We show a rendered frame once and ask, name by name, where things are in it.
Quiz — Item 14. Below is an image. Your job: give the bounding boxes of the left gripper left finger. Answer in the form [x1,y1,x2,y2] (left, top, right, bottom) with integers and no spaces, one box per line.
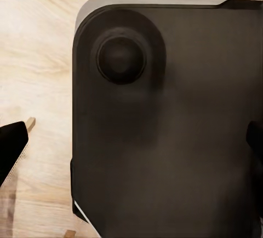
[0,121,28,186]

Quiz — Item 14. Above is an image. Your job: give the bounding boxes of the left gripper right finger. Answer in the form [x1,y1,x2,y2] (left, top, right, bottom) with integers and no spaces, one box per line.
[245,121,263,165]

